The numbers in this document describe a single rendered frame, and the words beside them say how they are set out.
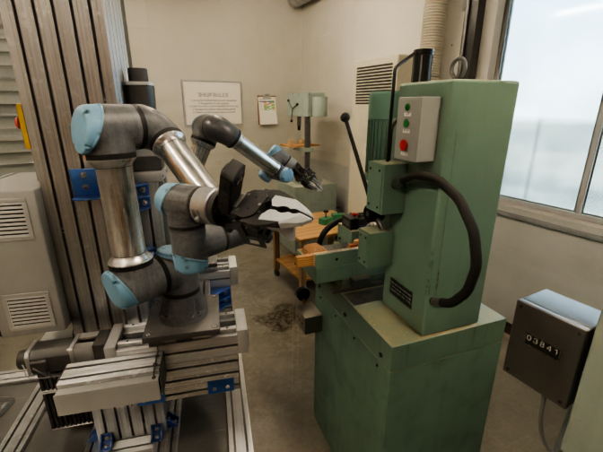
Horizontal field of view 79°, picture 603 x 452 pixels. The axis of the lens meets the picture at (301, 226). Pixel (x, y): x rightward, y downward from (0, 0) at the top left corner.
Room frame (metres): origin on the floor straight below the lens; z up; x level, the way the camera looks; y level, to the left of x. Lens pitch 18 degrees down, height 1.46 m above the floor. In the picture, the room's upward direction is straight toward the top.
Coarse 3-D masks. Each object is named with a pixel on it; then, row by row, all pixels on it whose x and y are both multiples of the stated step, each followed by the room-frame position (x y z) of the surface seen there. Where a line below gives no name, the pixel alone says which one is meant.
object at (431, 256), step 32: (416, 96) 1.05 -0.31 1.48; (448, 96) 0.94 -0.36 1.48; (480, 96) 0.96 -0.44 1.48; (512, 96) 1.00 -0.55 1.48; (448, 128) 0.93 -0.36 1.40; (480, 128) 0.96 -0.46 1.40; (448, 160) 0.93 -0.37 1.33; (480, 160) 0.97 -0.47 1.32; (416, 192) 1.01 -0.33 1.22; (480, 192) 0.97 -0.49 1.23; (416, 224) 1.00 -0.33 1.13; (448, 224) 0.94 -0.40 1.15; (480, 224) 0.98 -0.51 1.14; (416, 256) 0.98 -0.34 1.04; (448, 256) 0.95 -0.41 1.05; (384, 288) 1.12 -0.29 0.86; (416, 288) 0.97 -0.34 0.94; (448, 288) 0.95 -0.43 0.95; (480, 288) 1.00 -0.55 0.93; (416, 320) 0.96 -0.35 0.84; (448, 320) 0.96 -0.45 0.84
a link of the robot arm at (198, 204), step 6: (198, 192) 0.69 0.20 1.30; (204, 192) 0.69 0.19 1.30; (210, 192) 0.68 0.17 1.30; (192, 198) 0.69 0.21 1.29; (198, 198) 0.68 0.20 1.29; (204, 198) 0.67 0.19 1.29; (192, 204) 0.68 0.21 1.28; (198, 204) 0.67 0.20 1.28; (204, 204) 0.67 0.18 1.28; (192, 210) 0.68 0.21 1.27; (198, 210) 0.67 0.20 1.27; (204, 210) 0.66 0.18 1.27; (192, 216) 0.68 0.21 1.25; (198, 216) 0.68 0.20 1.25; (204, 216) 0.67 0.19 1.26; (204, 222) 0.68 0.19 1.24; (210, 222) 0.67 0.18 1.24
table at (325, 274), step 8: (328, 248) 1.39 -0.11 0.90; (336, 248) 1.39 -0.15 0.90; (352, 264) 1.24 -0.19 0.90; (360, 264) 1.26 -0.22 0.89; (312, 272) 1.22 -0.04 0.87; (320, 272) 1.20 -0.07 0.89; (328, 272) 1.21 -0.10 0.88; (336, 272) 1.22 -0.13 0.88; (344, 272) 1.23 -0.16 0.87; (352, 272) 1.24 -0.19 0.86; (360, 272) 1.26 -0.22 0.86; (368, 272) 1.27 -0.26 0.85; (376, 272) 1.28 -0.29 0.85; (320, 280) 1.20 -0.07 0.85; (328, 280) 1.21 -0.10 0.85; (336, 280) 1.22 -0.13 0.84
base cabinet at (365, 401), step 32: (320, 352) 1.35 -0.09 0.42; (352, 352) 1.09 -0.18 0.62; (480, 352) 1.00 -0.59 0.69; (320, 384) 1.34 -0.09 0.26; (352, 384) 1.08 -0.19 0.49; (384, 384) 0.90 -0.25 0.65; (416, 384) 0.92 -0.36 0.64; (448, 384) 0.96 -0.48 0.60; (480, 384) 1.01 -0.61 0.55; (320, 416) 1.34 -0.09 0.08; (352, 416) 1.07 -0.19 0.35; (384, 416) 0.89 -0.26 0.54; (416, 416) 0.92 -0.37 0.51; (448, 416) 0.97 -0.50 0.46; (480, 416) 1.02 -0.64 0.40; (352, 448) 1.06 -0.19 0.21; (384, 448) 0.88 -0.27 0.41; (416, 448) 0.93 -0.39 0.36; (448, 448) 0.98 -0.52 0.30
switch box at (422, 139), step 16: (400, 112) 1.01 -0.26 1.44; (416, 112) 0.95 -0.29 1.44; (432, 112) 0.95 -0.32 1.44; (400, 128) 1.01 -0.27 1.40; (416, 128) 0.94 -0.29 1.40; (432, 128) 0.95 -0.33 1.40; (416, 144) 0.94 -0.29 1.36; (432, 144) 0.95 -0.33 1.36; (416, 160) 0.94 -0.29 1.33; (432, 160) 0.95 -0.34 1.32
